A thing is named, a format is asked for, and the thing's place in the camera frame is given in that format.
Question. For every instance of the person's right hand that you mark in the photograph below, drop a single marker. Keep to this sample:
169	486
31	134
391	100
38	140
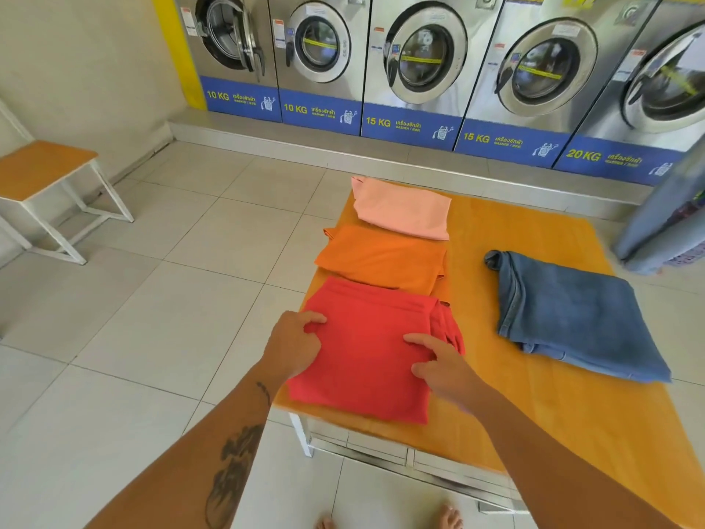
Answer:
457	380

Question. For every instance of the person's left hand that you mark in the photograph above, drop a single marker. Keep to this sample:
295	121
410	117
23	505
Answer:
289	349

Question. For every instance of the orange cloth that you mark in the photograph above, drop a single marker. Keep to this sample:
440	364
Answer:
380	258

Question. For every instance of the blue denim garment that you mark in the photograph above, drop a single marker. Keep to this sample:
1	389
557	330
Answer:
578	319

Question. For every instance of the pink cloth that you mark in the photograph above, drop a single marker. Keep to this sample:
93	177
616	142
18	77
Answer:
402	206

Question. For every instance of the person's left forearm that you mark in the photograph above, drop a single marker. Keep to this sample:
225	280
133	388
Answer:
193	462

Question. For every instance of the person's right forearm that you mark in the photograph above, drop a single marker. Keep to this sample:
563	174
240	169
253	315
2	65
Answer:
562	473

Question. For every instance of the person's right foot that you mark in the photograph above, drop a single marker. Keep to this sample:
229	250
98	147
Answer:
449	519

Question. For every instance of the person's foot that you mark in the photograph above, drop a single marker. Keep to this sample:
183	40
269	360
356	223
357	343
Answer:
325	524
449	519

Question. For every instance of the person's left foot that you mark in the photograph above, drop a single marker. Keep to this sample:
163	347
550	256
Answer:
325	524

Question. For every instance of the small steel washing machine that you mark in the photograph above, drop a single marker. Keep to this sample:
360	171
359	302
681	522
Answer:
319	112
237	96

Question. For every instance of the medium steel washing machine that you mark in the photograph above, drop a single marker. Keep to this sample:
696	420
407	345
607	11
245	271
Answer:
407	129
507	145

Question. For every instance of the grey plastic laundry basket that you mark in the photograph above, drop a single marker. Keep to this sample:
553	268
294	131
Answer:
691	261

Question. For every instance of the large steel washing machine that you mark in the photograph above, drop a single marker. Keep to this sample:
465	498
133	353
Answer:
611	159

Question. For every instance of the white metal table frame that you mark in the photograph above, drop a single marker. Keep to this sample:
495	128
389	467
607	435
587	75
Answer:
302	435

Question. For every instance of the wooden stool white frame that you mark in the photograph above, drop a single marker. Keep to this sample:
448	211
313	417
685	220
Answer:
44	167

